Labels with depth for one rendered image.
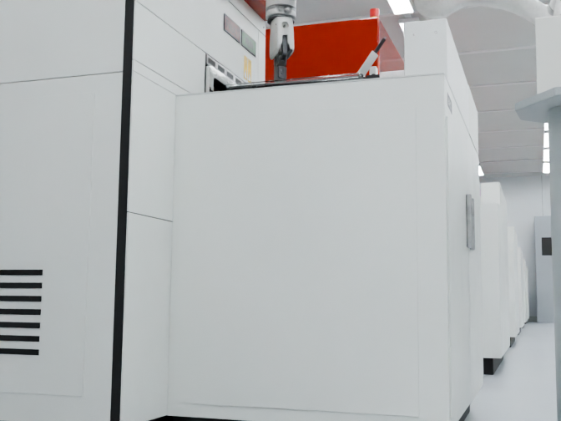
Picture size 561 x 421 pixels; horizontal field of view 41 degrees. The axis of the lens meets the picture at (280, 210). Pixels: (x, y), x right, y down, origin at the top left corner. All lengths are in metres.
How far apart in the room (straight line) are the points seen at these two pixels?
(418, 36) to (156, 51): 0.59
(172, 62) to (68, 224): 0.46
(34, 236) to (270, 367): 0.58
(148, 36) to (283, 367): 0.78
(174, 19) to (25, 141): 0.45
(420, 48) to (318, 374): 0.75
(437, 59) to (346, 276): 0.52
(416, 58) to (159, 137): 0.60
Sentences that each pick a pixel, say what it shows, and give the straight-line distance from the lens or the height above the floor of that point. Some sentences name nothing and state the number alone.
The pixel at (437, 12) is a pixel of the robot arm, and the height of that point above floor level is 1.17.
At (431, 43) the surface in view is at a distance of 1.74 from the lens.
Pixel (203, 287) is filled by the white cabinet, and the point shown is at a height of 0.37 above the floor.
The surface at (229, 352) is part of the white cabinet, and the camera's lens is 1.71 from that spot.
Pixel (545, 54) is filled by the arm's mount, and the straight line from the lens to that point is 1.90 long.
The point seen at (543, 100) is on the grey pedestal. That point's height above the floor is 0.80.
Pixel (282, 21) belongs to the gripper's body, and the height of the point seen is 1.09.
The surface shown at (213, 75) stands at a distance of 2.02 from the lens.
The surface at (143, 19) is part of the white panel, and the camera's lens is 1.73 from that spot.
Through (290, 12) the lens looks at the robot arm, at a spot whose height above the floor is 1.12.
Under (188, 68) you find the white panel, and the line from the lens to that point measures 1.91.
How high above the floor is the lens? 0.34
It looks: 7 degrees up
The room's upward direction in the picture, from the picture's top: 1 degrees clockwise
